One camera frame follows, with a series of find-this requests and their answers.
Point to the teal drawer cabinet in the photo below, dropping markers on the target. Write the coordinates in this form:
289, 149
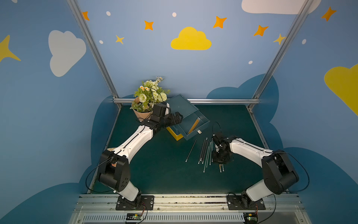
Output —
180, 104

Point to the right aluminium frame post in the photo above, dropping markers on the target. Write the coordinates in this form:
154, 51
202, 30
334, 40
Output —
291, 34

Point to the lone black pencil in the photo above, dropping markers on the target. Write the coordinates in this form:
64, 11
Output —
190, 151

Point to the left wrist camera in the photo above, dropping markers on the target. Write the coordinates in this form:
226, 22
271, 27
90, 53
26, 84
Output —
160, 109

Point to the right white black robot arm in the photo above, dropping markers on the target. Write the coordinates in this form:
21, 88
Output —
278, 171

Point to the left aluminium frame post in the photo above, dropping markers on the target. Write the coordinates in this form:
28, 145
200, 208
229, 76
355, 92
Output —
76, 11

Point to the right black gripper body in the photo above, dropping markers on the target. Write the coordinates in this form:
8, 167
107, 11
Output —
221, 156

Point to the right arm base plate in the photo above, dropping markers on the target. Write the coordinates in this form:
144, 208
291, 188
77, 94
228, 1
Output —
238, 202

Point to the teal drawer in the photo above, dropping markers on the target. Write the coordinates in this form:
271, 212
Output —
186, 124

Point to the terracotta flower pot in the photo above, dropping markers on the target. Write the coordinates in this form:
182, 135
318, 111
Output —
143, 107

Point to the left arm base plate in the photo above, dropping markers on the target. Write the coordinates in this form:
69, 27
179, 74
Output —
141, 202

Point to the left green circuit board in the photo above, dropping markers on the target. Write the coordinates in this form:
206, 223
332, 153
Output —
133, 217

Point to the right green circuit board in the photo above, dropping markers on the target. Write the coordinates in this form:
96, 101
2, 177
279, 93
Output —
250, 218

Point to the yellow bottom drawer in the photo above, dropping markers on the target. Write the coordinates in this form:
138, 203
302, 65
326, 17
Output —
176, 136

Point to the green circuit board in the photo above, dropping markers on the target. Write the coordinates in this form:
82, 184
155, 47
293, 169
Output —
133, 217
250, 218

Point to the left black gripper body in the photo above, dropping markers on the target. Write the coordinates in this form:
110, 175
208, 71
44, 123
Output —
173, 118

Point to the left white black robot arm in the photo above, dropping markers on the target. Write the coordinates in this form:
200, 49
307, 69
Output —
114, 167

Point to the aluminium front rail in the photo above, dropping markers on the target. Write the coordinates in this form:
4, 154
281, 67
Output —
189, 209

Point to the aluminium frame post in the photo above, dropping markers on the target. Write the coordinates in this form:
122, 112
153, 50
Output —
291, 34
76, 11

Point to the artificial green white flowers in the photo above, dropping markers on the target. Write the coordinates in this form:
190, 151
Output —
153, 90

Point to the aluminium back frame bar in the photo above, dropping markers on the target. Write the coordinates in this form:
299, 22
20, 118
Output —
204, 101

